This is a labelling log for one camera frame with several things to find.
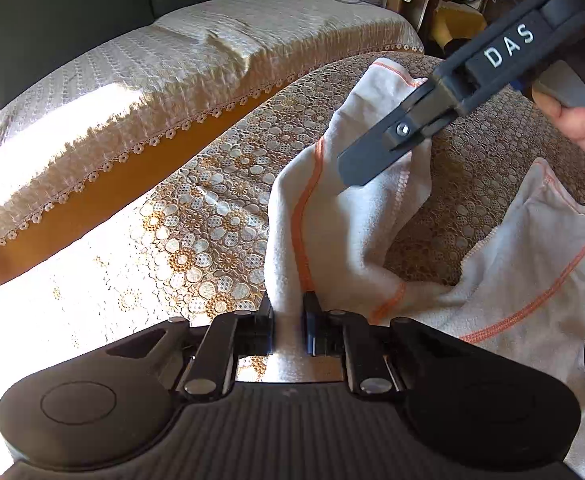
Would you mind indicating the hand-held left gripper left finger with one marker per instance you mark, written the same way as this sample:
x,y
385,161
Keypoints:
x,y
265,327

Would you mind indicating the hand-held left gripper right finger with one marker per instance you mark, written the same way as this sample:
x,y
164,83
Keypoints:
x,y
312,327

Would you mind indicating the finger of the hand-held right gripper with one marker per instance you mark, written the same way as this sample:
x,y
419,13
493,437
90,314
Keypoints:
x,y
372,155

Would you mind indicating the white garment with orange stitching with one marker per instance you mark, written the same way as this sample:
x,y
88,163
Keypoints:
x,y
362,220

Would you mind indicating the yellow stool cover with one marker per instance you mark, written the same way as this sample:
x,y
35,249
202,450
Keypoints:
x,y
460,22

